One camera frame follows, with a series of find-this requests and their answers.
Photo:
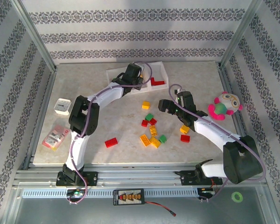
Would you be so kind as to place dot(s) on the yellow printed lego brick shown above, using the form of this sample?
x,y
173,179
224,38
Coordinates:
x,y
153,130

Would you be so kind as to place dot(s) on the small white square clock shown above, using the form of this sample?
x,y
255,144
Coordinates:
x,y
61,106

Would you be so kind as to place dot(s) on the square yellow lego brick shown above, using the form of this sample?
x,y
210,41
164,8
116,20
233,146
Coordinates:
x,y
184,129
145,104

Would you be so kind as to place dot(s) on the right small controller board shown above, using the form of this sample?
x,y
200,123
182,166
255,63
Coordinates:
x,y
206,191

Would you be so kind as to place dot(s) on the pink flat package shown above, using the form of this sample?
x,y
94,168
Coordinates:
x,y
54,137

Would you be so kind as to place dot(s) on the aluminium side rail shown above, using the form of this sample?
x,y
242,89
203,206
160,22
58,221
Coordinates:
x,y
226,81
46,93

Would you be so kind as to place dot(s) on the long red lego brick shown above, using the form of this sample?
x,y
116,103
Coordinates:
x,y
160,82
111,142

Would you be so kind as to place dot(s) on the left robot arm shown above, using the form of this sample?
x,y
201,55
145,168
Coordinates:
x,y
84,116

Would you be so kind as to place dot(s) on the square green lego brick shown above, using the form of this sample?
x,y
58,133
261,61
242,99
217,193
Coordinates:
x,y
149,116
163,138

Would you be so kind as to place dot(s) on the pink white plush toy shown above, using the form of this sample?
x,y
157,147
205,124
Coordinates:
x,y
228,102

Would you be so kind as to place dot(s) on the square red lego brick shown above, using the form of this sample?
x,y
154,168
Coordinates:
x,y
152,121
144,123

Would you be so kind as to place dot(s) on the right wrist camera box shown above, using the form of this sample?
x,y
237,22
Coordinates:
x,y
185,98

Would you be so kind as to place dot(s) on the black power distribution board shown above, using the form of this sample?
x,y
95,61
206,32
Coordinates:
x,y
117,197

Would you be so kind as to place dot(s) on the left small controller board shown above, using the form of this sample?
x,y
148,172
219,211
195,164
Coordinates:
x,y
75,193

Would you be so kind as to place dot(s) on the small controller board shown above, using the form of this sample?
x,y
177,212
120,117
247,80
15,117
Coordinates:
x,y
75,193
206,191

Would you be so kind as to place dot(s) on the aluminium frame post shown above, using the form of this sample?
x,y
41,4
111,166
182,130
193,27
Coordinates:
x,y
239,35
35,35

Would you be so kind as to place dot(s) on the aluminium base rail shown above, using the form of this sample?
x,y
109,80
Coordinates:
x,y
142,175

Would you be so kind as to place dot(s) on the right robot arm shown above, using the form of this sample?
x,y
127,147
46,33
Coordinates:
x,y
242,158

